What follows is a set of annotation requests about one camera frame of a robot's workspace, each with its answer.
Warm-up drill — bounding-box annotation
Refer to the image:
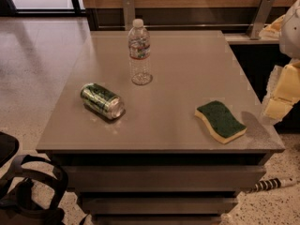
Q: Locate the green soda can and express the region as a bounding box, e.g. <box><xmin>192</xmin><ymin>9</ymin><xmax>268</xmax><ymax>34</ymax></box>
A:
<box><xmin>80</xmin><ymin>83</ymin><xmax>125</xmax><ymax>120</ymax></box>

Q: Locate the green and yellow sponge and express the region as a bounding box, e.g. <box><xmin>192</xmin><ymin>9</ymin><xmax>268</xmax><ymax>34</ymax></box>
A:
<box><xmin>195</xmin><ymin>100</ymin><xmax>247</xmax><ymax>144</ymax></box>

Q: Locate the grey side shelf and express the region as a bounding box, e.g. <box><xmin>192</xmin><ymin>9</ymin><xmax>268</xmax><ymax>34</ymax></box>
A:
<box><xmin>224</xmin><ymin>33</ymin><xmax>279</xmax><ymax>45</ymax></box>

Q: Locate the left metal bracket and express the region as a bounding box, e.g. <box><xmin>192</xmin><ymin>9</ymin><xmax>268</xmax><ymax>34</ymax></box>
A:
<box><xmin>122</xmin><ymin>0</ymin><xmax>135</xmax><ymax>31</ymax></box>

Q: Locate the black and white striped cable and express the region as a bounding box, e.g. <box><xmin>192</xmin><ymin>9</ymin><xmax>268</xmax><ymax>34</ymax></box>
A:
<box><xmin>249</xmin><ymin>177</ymin><xmax>298</xmax><ymax>193</ymax></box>

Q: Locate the metal bracket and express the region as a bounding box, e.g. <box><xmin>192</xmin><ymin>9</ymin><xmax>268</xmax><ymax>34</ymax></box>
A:
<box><xmin>122</xmin><ymin>0</ymin><xmax>135</xmax><ymax>31</ymax></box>
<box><xmin>247</xmin><ymin>0</ymin><xmax>275</xmax><ymax>40</ymax></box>

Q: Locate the grey drawer cabinet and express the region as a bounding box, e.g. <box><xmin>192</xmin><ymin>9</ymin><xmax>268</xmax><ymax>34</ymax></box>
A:
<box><xmin>37</xmin><ymin>31</ymin><xmax>284</xmax><ymax>225</ymax></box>

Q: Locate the black bag with straps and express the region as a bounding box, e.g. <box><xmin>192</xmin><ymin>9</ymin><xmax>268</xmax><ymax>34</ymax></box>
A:
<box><xmin>0</xmin><ymin>131</ymin><xmax>90</xmax><ymax>225</ymax></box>

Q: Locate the clear plastic water bottle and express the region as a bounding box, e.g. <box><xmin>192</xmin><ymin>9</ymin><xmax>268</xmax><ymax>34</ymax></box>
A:
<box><xmin>127</xmin><ymin>19</ymin><xmax>152</xmax><ymax>85</ymax></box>

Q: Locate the right metal bracket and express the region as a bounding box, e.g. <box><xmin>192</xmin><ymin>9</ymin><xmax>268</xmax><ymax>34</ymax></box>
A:
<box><xmin>247</xmin><ymin>0</ymin><xmax>275</xmax><ymax>40</ymax></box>

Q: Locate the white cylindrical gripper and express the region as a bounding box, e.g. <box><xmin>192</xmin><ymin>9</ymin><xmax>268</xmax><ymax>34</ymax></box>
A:
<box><xmin>259</xmin><ymin>0</ymin><xmax>300</xmax><ymax>120</ymax></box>

